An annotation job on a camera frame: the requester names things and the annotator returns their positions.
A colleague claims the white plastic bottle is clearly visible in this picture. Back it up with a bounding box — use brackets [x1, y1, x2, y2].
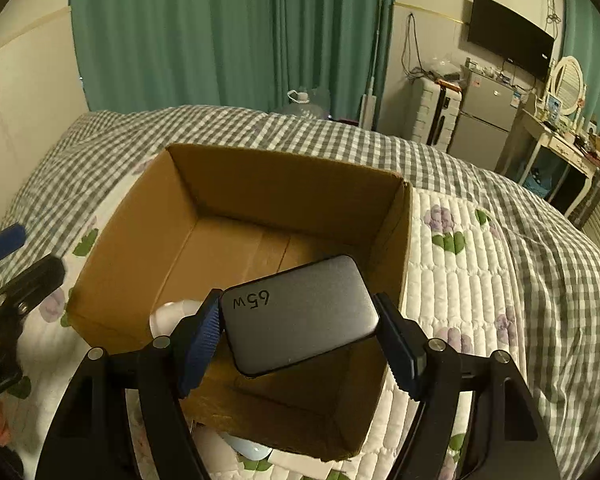
[149, 299, 201, 338]

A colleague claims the dark grey 65W charger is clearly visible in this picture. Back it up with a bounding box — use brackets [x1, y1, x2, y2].
[220, 255, 378, 377]

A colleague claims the white floral quilt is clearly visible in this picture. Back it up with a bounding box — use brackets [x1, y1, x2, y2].
[3, 165, 526, 479]

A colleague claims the light blue oval case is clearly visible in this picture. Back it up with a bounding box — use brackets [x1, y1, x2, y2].
[220, 432, 272, 462]

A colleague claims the grey checkered blanket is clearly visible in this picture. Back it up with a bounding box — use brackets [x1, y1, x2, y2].
[0, 105, 600, 479]

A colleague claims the white square charger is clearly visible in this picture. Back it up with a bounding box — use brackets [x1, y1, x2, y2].
[266, 450, 335, 480]

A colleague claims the brown cardboard box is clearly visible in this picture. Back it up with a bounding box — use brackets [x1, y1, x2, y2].
[68, 144, 412, 460]

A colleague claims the white mop pole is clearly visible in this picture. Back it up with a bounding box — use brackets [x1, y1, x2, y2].
[358, 0, 382, 130]

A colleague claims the white dressing table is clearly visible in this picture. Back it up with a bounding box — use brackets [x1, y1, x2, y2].
[494, 106, 598, 219]

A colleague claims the white suitcase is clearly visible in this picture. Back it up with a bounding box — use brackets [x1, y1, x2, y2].
[407, 78, 462, 153]

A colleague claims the grey small refrigerator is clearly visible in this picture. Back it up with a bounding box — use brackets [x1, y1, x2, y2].
[448, 70, 519, 170]

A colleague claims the clear water jug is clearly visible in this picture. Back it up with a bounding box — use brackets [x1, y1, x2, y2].
[279, 88, 330, 119]

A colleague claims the green curtain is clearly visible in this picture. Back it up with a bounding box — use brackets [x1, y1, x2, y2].
[69, 0, 393, 119]

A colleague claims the white oval mirror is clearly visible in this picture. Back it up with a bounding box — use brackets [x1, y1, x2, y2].
[548, 55, 585, 116]

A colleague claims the green curtain right window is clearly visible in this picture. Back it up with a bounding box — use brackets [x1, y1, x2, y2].
[562, 0, 600, 132]

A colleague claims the black wall television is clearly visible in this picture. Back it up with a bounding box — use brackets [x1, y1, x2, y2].
[467, 0, 555, 81]

